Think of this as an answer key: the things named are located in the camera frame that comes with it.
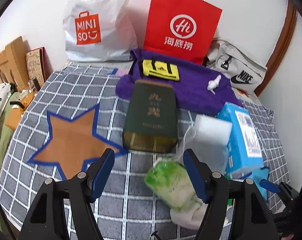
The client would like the green white wipes pack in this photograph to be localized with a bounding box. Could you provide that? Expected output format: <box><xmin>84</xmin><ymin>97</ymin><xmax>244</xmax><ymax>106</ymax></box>
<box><xmin>144</xmin><ymin>161</ymin><xmax>203</xmax><ymax>211</ymax></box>

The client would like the blue tissue pack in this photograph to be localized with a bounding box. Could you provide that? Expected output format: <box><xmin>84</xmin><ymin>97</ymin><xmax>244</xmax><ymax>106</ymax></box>
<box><xmin>216</xmin><ymin>102</ymin><xmax>263</xmax><ymax>179</ymax></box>

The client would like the brown star cardboard mat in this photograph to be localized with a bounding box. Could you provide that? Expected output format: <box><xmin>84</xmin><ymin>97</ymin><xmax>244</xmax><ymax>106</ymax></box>
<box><xmin>27</xmin><ymin>104</ymin><xmax>128</xmax><ymax>180</ymax></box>

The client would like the grey checkered bed sheet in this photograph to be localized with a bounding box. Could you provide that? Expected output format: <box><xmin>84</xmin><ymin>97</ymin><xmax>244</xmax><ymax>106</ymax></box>
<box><xmin>0</xmin><ymin>61</ymin><xmax>291</xmax><ymax>240</ymax></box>

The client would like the white sponge block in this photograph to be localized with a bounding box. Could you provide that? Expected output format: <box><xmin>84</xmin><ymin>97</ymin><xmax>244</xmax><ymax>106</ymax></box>
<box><xmin>194</xmin><ymin>114</ymin><xmax>232</xmax><ymax>147</ymax></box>

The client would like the wooden nightstand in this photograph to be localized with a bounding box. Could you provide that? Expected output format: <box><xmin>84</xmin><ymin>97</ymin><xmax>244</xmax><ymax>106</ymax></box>
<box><xmin>5</xmin><ymin>89</ymin><xmax>38</xmax><ymax>131</ymax></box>

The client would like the grey Nike bag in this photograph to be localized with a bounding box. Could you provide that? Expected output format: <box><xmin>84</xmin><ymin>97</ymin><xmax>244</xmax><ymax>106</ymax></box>
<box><xmin>206</xmin><ymin>38</ymin><xmax>267</xmax><ymax>94</ymax></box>

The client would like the dark green tea tin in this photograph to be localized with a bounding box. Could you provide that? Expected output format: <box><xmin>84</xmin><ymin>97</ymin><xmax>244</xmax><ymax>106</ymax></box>
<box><xmin>122</xmin><ymin>79</ymin><xmax>178</xmax><ymax>154</ymax></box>

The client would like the purple towel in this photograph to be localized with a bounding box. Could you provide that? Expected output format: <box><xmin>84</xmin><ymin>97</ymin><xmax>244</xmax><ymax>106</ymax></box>
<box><xmin>116</xmin><ymin>49</ymin><xmax>243</xmax><ymax>115</ymax></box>

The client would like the brown book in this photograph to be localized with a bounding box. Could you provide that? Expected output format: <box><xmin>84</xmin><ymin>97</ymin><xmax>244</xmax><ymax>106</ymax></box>
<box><xmin>25</xmin><ymin>47</ymin><xmax>46</xmax><ymax>85</ymax></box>

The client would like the wooden headboard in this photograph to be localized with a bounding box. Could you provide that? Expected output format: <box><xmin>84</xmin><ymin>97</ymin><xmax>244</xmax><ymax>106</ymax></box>
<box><xmin>0</xmin><ymin>36</ymin><xmax>29</xmax><ymax>92</ymax></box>

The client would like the yellow black Adidas pouch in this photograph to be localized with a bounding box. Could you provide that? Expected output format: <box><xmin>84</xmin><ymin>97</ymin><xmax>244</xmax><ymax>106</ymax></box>
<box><xmin>142</xmin><ymin>60</ymin><xmax>180</xmax><ymax>81</ymax></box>

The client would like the white Miniso plastic bag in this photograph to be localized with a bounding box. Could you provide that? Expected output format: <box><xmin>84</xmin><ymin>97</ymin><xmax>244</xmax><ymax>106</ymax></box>
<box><xmin>63</xmin><ymin>0</ymin><xmax>138</xmax><ymax>62</ymax></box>

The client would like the red Haidilao paper bag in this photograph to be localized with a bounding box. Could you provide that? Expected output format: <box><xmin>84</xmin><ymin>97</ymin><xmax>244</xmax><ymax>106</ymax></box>
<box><xmin>143</xmin><ymin>0</ymin><xmax>222</xmax><ymax>64</ymax></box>

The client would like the mesh drawstring pouch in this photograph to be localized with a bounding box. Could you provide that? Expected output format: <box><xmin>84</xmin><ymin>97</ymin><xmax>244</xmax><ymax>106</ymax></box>
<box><xmin>174</xmin><ymin>126</ymin><xmax>229</xmax><ymax>175</ymax></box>

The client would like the brown wooden door frame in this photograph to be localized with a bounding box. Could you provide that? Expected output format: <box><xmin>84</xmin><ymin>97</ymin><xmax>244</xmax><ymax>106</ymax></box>
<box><xmin>255</xmin><ymin>0</ymin><xmax>298</xmax><ymax>96</ymax></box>

